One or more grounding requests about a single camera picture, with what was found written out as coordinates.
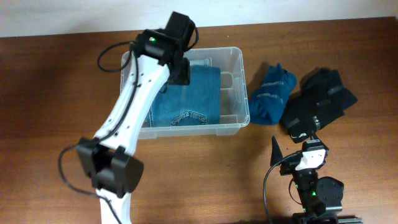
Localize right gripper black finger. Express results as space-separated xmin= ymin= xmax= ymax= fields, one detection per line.
xmin=270 ymin=136 xmax=284 ymax=167
xmin=310 ymin=116 xmax=320 ymax=140

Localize black garment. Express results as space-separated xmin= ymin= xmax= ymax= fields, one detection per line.
xmin=280 ymin=68 xmax=358 ymax=143

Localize light blue jeans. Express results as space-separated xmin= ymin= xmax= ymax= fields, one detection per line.
xmin=190 ymin=58 xmax=212 ymax=67

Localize teal garment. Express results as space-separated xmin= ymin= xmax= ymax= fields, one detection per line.
xmin=248 ymin=63 xmax=297 ymax=126

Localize dark blue jeans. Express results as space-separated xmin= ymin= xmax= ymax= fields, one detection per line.
xmin=144 ymin=65 xmax=221 ymax=128

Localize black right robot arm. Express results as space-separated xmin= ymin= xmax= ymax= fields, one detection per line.
xmin=263 ymin=133 xmax=363 ymax=224

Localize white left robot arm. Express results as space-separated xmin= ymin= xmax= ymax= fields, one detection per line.
xmin=74 ymin=12 xmax=198 ymax=223

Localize clear plastic storage box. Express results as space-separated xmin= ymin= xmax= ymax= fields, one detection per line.
xmin=138 ymin=47 xmax=250 ymax=139

